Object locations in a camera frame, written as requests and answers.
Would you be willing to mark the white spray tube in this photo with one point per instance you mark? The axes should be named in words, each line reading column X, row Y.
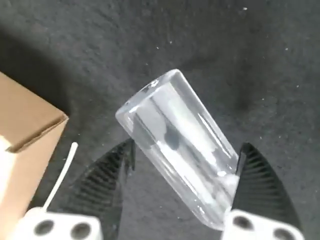
column 61, row 175

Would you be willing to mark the brown cardboard box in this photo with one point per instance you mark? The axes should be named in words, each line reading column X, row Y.
column 22, row 140

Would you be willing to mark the clear plastic bottle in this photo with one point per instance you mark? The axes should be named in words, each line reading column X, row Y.
column 175, row 147

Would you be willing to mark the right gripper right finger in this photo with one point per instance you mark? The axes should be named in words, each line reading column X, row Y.
column 260, row 190

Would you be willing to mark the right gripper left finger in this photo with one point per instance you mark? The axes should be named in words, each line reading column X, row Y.
column 100, row 180

